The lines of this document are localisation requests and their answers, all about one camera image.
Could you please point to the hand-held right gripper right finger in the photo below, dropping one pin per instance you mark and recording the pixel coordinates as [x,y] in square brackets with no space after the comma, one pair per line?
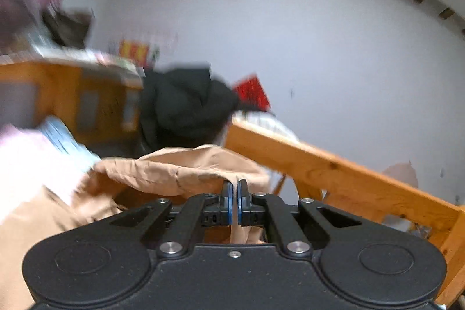
[242,204]

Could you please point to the tan garment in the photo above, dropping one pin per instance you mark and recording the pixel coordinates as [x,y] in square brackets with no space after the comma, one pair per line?
[174,168]

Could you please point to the clear plastic bag of clothes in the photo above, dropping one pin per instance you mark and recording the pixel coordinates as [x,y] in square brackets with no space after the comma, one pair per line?
[16,12]

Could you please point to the wooden bed frame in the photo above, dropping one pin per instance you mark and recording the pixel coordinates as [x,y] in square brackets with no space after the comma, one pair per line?
[327,168]

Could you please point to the light blue bed sheet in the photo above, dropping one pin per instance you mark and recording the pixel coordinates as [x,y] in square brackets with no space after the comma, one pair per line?
[65,143]

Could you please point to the black jacket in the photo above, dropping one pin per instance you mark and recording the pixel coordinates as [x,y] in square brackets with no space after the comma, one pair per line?
[181,103]

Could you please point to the pink bed sheet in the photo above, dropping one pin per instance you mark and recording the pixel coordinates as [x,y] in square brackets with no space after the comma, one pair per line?
[29,168]

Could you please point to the pile of papers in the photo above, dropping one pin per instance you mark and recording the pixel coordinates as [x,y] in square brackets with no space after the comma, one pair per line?
[90,57]

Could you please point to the colourful wall poster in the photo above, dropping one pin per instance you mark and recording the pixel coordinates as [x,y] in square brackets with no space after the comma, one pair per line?
[134,52]

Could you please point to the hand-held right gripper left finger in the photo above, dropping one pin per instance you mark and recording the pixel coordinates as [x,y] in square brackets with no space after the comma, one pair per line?
[227,203]

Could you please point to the red paper sheet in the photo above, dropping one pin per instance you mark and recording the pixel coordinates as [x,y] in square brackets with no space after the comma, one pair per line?
[254,92]

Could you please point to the white textured cloth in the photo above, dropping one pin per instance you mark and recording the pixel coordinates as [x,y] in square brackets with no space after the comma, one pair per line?
[269,123]

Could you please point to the dark cloth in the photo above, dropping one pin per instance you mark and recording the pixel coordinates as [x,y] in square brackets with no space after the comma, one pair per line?
[69,28]

